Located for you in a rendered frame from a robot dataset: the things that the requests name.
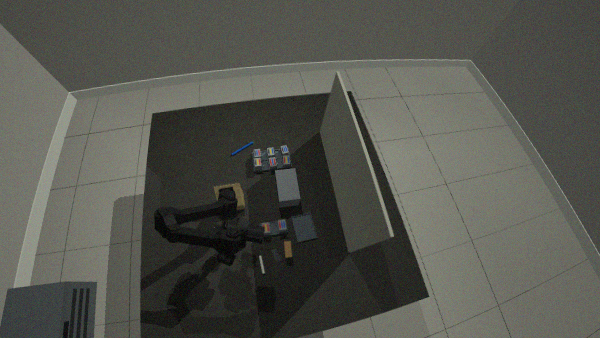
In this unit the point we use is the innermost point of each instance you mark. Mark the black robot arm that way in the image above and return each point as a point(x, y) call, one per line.
point(227, 238)

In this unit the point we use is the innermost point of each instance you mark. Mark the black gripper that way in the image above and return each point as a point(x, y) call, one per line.
point(228, 260)

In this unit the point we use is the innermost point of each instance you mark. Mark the large beige flat panel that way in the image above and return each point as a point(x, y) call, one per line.
point(363, 213)

